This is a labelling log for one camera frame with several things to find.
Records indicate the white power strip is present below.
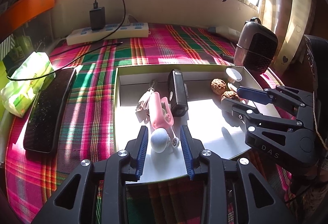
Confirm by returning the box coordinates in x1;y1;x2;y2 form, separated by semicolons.
66;23;149;45

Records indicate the black charger cable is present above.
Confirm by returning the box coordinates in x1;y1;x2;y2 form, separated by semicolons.
6;0;127;81

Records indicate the black smartphone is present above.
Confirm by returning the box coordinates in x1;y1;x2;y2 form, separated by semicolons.
23;67;76;155

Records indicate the black rectangular power bank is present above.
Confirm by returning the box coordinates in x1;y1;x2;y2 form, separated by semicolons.
167;69;188;117

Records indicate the orange storage box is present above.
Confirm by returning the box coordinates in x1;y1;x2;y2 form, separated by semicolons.
1;0;55;42

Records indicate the black charger adapter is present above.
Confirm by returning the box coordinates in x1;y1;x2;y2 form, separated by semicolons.
90;7;106;30

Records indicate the green tissue pack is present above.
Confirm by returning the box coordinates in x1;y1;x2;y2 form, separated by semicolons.
1;51;54;117

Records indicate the white round earbud device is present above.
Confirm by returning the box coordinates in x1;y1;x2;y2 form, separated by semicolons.
151;128;180;153

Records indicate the white green open box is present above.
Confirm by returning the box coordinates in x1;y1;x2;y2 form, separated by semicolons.
113;64;250;183

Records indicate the black patterned box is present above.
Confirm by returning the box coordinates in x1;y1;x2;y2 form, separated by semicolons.
304;35;327;113

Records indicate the small desktop fan heater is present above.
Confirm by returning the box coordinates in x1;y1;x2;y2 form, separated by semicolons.
233;17;278;74

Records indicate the white green round stand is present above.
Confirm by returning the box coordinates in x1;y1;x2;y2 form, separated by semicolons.
225;67;242;84

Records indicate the pink cable clip back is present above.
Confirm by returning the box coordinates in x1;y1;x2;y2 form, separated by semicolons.
148;92;174;129

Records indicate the brown walnut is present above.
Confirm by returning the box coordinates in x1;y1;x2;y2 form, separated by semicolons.
221;91;240;102
211;78;226;96

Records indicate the heart pattern curtain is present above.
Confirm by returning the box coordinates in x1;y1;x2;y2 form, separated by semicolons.
260;0;316;74

